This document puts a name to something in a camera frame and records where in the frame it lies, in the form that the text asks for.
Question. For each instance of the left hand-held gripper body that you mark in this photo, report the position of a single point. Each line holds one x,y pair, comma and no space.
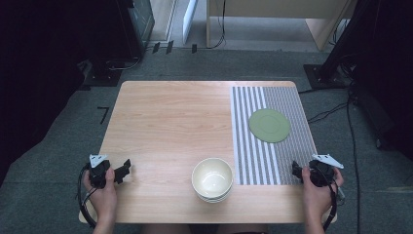
97,170

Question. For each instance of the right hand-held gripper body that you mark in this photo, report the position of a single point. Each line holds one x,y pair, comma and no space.
322,172

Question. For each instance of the person's right hand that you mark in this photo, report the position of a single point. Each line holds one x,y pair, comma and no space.
316,198

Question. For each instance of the person's left hand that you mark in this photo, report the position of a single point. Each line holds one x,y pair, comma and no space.
103,198

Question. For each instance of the grey white striped placemat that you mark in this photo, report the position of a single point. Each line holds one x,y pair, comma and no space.
253,162

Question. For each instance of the green round plate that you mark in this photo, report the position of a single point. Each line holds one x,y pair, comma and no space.
269,125

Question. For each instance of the cream bowl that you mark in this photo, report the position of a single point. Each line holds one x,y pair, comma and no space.
212,177
212,200

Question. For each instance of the black stand base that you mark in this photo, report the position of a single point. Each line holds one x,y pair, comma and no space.
103,76

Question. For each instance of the black stand with base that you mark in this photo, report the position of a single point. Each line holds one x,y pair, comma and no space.
337,48

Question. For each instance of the black floor tape strip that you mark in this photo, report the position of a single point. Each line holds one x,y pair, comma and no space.
194,48

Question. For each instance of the black cabinet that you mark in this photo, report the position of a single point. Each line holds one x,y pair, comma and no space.
138,26

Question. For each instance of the white board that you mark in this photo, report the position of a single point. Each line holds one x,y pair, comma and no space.
189,19

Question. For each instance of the light wooden desk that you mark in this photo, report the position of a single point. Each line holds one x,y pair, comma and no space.
276,8

